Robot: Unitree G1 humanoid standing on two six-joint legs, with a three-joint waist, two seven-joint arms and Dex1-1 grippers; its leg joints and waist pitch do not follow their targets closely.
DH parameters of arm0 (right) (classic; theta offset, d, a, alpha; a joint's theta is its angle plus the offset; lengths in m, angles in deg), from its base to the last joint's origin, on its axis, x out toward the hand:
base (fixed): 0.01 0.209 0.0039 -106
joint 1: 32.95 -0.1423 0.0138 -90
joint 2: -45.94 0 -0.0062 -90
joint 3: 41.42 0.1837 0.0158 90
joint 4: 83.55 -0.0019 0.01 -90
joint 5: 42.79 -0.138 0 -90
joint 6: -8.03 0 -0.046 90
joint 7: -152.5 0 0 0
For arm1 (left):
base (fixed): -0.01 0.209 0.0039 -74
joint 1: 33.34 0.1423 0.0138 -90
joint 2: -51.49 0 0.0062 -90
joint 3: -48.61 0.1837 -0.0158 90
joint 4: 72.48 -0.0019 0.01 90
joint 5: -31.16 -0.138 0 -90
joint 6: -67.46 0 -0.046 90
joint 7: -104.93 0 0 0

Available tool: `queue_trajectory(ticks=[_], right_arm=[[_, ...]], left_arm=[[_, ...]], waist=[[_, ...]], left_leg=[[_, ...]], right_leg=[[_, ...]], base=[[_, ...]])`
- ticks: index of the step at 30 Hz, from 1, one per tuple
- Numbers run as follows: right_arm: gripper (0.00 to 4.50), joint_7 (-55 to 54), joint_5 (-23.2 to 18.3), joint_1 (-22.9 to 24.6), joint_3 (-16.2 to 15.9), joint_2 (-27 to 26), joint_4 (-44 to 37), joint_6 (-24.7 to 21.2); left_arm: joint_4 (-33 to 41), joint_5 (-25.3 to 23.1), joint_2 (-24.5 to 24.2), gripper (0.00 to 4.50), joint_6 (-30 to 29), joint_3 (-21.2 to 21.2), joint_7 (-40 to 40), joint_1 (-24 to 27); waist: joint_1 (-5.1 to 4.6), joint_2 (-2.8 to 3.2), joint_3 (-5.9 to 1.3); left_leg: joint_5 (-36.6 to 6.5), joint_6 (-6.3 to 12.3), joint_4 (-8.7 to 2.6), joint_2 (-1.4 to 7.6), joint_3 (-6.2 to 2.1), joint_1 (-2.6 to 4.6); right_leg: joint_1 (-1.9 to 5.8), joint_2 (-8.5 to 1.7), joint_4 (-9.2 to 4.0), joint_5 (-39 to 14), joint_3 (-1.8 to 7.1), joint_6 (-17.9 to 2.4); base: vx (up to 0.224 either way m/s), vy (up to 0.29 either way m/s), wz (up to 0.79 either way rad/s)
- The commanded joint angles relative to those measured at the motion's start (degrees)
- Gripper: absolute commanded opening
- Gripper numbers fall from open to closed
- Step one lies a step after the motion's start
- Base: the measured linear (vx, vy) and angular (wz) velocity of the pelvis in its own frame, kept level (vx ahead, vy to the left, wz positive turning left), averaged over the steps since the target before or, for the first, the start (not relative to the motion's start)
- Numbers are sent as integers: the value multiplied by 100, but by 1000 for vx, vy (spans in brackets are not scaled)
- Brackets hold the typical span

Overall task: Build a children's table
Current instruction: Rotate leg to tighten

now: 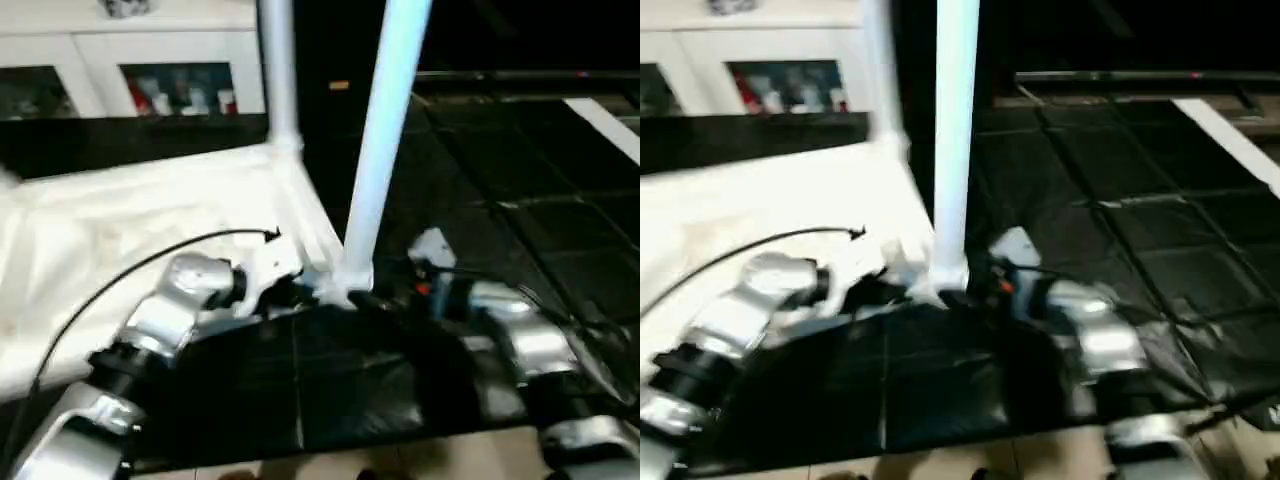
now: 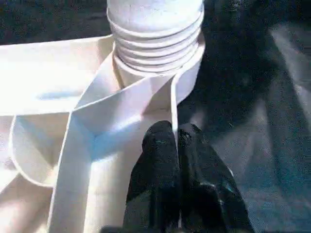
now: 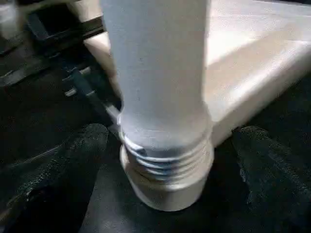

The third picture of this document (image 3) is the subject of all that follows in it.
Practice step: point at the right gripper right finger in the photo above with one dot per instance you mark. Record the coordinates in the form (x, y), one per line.
(274, 179)

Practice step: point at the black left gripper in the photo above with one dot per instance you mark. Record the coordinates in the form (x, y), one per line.
(80, 80)

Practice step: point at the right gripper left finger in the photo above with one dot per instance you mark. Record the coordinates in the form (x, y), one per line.
(48, 182)

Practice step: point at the white plastic table leg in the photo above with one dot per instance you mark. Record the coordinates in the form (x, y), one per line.
(158, 72)

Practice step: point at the white plastic table top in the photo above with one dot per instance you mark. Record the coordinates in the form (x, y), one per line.
(243, 60)

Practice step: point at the black work mat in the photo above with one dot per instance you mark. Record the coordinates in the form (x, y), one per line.
(48, 109)

